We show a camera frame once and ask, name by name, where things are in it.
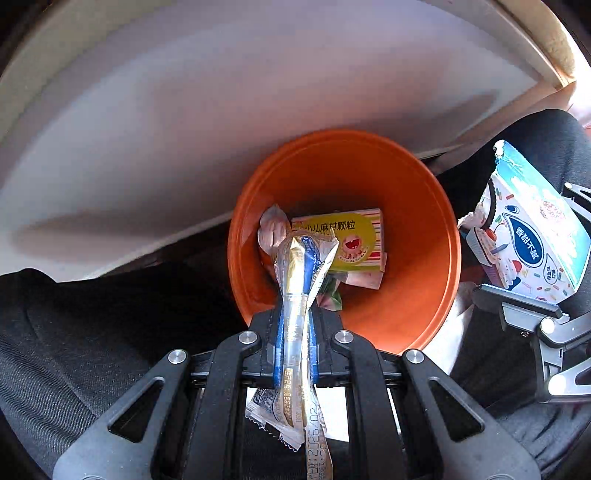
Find orange plastic bin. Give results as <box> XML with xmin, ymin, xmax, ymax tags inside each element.
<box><xmin>227</xmin><ymin>130</ymin><xmax>462</xmax><ymax>356</ymax></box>

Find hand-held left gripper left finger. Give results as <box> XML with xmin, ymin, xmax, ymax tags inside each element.
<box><xmin>52</xmin><ymin>309</ymin><xmax>284</xmax><ymax>480</ymax></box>

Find green white wrapper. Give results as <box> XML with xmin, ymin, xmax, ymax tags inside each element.
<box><xmin>318</xmin><ymin>276</ymin><xmax>345</xmax><ymax>313</ymax></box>

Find yellow green medicine box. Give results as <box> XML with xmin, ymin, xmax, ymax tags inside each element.
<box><xmin>290</xmin><ymin>208</ymin><xmax>387</xmax><ymax>273</ymax></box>

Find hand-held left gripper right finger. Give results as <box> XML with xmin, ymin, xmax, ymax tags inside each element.
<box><xmin>309</xmin><ymin>310</ymin><xmax>542</xmax><ymax>480</ymax></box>

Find clear yellow blue wrapper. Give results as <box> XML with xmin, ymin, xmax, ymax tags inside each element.
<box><xmin>245</xmin><ymin>231</ymin><xmax>340</xmax><ymax>480</ymax></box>

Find person's black pants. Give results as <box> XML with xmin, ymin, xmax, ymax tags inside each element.
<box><xmin>0</xmin><ymin>108</ymin><xmax>591</xmax><ymax>480</ymax></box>

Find pink white packet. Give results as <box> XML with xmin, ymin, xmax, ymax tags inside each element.
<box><xmin>344</xmin><ymin>270</ymin><xmax>384</xmax><ymax>290</ymax></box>

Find blue white cookie box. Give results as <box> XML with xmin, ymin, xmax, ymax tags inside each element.
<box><xmin>457</xmin><ymin>140</ymin><xmax>591</xmax><ymax>303</ymax></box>

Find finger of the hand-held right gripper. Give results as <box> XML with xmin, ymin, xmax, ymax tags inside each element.
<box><xmin>561</xmin><ymin>182</ymin><xmax>591</xmax><ymax>208</ymax></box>
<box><xmin>472</xmin><ymin>284</ymin><xmax>591</xmax><ymax>403</ymax></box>

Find yellow plush floral blanket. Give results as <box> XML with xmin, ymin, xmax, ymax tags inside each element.
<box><xmin>496</xmin><ymin>0</ymin><xmax>580</xmax><ymax>88</ymax></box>

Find crumpled pinkish clear wrapper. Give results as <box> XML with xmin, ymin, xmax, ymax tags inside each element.
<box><xmin>257</xmin><ymin>204</ymin><xmax>291</xmax><ymax>260</ymax></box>

